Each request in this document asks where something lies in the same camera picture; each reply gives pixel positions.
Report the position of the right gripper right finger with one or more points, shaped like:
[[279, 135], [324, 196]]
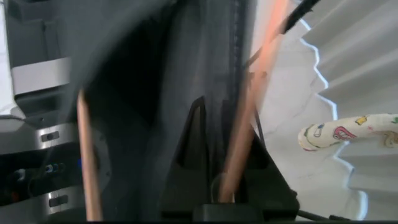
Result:
[[270, 186]]

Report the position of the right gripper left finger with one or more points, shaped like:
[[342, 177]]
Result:
[[189, 174]]

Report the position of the pink clothes hanger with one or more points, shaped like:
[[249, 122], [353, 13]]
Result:
[[242, 140]]

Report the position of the cream printed shorts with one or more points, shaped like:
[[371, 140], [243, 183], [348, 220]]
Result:
[[342, 132]]

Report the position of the dark grey garment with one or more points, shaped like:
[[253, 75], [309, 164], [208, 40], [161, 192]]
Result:
[[192, 56]]

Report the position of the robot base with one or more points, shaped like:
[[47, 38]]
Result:
[[34, 77]]

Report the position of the black clothes rack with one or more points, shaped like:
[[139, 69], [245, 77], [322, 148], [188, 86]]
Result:
[[295, 14]]

